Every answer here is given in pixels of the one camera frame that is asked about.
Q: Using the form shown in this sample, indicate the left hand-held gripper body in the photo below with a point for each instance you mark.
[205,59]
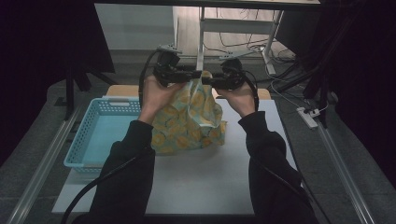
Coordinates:
[168,70]

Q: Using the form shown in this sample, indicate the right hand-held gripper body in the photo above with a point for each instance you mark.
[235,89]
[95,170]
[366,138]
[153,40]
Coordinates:
[232,76]

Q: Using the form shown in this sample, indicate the citrus print cloth bag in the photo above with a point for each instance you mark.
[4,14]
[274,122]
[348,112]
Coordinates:
[190,124]

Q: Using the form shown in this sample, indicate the light blue plastic basket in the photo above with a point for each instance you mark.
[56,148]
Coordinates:
[102,137]

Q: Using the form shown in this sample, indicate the person's right hand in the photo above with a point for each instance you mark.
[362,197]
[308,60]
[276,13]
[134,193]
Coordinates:
[241,101]

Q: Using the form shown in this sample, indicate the person's left hand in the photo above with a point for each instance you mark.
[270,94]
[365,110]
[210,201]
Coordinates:
[154,99]

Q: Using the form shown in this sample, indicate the white power strip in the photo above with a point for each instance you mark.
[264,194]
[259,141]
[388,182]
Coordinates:
[306,117]

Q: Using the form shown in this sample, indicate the black metal stand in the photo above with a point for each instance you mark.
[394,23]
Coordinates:
[320,81]
[70,90]

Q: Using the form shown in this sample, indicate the white table mat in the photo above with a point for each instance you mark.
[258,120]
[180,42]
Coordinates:
[202,186]

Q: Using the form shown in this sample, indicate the black curtain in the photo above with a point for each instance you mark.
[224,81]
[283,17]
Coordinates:
[37,62]

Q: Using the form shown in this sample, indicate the white desk frame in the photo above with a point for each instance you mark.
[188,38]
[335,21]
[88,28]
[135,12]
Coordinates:
[236,26]

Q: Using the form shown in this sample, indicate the aluminium rail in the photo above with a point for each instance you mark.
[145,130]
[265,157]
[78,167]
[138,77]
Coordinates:
[345,174]
[40,168]

